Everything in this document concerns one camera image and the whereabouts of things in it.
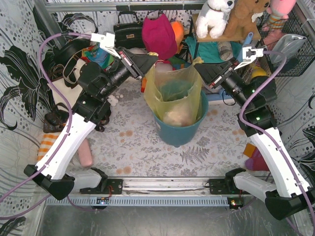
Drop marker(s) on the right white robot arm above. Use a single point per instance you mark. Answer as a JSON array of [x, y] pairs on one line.
[[290, 192]]

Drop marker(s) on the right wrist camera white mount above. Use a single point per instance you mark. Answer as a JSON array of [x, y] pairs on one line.
[[247, 55]]

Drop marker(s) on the teal folded cloth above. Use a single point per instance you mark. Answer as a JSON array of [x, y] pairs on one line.
[[208, 51]]

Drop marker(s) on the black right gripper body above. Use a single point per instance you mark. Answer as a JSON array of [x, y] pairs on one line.
[[221, 77]]

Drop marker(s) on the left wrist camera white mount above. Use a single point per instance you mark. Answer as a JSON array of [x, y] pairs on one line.
[[106, 42]]

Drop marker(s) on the orange checkered cloth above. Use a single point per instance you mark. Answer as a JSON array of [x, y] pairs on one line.
[[47, 141]]

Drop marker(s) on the rainbow striped folded towel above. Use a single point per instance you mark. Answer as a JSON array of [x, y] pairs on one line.
[[178, 63]]

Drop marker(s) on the black leather handbag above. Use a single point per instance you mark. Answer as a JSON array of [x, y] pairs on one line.
[[128, 35]]

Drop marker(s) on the brown plush teddy bear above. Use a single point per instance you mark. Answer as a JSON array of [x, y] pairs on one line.
[[244, 15]]

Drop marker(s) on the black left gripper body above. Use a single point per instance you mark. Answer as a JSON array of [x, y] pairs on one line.
[[130, 66]]

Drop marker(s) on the black wire basket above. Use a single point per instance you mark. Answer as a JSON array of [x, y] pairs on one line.
[[292, 26]]

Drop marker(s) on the colourful rainbow cloth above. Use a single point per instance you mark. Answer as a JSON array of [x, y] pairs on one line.
[[95, 54]]

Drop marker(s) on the yellow plush duck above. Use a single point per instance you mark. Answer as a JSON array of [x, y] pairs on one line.
[[257, 70]]

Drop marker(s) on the magenta felt hat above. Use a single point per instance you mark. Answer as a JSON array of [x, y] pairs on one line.
[[158, 36]]

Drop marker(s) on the blue handled mop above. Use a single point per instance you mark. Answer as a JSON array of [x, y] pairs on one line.
[[247, 41]]

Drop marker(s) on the magenta red sock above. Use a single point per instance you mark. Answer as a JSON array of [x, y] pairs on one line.
[[255, 161]]

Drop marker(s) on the orange plush toy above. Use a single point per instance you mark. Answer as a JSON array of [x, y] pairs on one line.
[[178, 29]]

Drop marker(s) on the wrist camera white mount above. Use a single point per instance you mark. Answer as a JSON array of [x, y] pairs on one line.
[[247, 55], [106, 42]]

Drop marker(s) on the teal plastic trash bin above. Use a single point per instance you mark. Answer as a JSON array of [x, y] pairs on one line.
[[178, 136]]

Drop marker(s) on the pink plush toy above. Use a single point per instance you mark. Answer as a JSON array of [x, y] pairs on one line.
[[278, 15]]

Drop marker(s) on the yellow plastic trash bag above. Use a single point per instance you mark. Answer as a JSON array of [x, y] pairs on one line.
[[174, 96]]

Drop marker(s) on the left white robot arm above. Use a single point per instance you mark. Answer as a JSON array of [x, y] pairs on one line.
[[90, 109]]

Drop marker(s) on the white plush dog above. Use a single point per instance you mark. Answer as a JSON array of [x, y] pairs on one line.
[[213, 17]]

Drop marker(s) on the cream canvas tote bag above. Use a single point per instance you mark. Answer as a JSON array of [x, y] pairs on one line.
[[71, 94]]

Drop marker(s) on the small white fluffy plush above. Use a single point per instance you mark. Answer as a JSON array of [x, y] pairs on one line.
[[114, 99]]

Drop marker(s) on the pink faced striped doll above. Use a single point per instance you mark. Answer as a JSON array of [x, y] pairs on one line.
[[162, 66]]

